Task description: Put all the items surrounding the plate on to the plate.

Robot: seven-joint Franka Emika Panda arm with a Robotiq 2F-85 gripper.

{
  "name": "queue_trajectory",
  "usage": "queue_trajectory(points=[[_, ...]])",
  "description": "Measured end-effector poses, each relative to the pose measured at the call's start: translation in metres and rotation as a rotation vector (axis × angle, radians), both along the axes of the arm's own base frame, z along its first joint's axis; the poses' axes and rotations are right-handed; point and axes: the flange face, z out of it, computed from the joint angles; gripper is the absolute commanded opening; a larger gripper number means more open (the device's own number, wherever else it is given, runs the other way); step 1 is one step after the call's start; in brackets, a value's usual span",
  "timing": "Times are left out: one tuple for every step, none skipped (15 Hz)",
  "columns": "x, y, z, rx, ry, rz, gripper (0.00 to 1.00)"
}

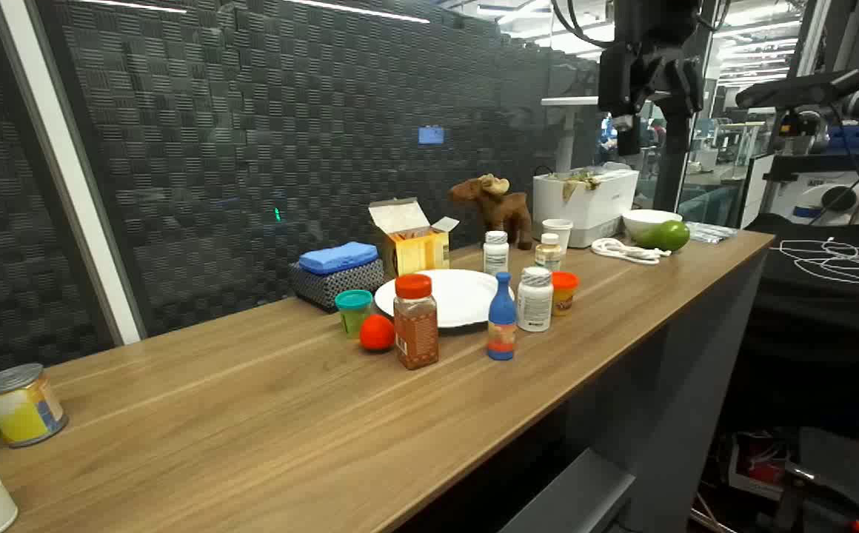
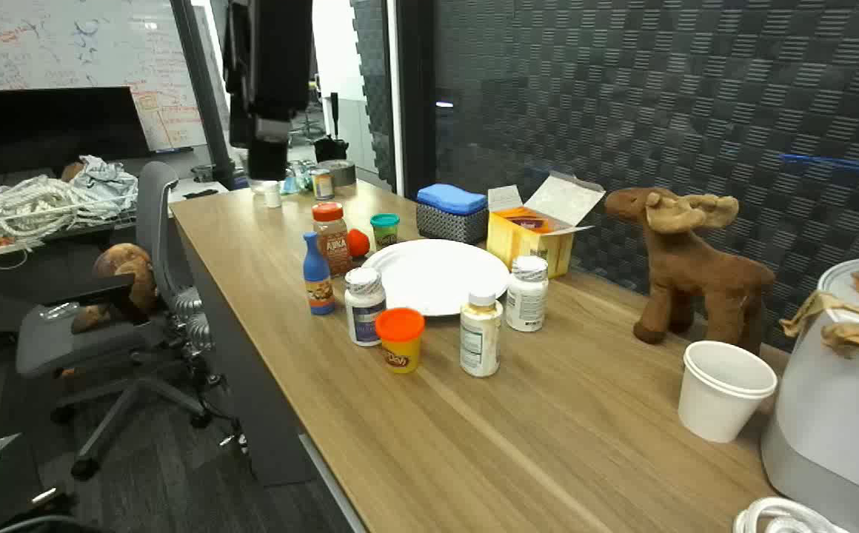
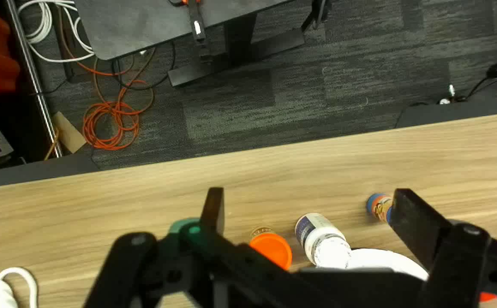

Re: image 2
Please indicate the brown moose plush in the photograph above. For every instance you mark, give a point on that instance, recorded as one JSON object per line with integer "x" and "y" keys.
{"x": 706, "y": 278}

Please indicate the crumpled grey blue cloth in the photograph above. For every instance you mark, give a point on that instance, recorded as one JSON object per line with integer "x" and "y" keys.
{"x": 114, "y": 181}

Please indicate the red toy tomato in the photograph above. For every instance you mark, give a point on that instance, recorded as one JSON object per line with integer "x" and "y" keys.
{"x": 358, "y": 244}

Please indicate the white grey appliance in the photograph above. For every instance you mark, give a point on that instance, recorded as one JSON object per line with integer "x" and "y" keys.
{"x": 832, "y": 424}

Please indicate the white paper cup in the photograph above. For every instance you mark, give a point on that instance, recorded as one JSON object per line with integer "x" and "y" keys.
{"x": 721, "y": 396}

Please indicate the grey office chair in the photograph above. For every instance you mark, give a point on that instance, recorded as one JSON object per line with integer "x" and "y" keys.
{"x": 62, "y": 341}

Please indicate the white paper plate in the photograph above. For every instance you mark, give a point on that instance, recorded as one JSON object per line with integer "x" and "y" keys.
{"x": 440, "y": 278}

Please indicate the open yellow cardboard box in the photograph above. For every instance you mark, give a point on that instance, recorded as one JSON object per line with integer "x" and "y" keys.
{"x": 527, "y": 242}

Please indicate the white pill bottle black print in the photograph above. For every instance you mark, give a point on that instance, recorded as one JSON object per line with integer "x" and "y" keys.
{"x": 526, "y": 297}

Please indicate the pill bottle with brown stains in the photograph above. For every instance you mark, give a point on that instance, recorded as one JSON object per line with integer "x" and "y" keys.
{"x": 481, "y": 341}

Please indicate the grey stand pole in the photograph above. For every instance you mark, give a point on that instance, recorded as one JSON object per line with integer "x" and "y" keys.
{"x": 201, "y": 91}

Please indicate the blue toy bottle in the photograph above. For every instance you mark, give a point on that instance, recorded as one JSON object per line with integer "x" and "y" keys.
{"x": 317, "y": 278}

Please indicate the whiteboard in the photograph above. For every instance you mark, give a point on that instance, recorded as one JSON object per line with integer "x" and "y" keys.
{"x": 74, "y": 39}

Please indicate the brown plush toy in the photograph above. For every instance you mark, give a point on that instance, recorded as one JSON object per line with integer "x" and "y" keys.
{"x": 127, "y": 269}

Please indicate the teal-lid dough tub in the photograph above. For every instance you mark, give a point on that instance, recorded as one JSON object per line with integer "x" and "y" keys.
{"x": 386, "y": 229}

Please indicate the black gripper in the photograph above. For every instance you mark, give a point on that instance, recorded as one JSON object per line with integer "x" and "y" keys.
{"x": 281, "y": 60}

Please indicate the black side table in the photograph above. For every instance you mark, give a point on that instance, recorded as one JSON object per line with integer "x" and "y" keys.
{"x": 83, "y": 250}

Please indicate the small green white object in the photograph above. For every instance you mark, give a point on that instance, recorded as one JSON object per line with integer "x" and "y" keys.
{"x": 298, "y": 179}

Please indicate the spice jar with orange lid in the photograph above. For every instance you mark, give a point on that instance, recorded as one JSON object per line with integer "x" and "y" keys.
{"x": 329, "y": 238}

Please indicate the small white jar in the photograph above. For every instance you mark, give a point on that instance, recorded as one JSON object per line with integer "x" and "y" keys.
{"x": 268, "y": 195}

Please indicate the black monitor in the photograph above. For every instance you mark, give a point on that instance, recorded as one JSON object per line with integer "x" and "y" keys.
{"x": 46, "y": 128}

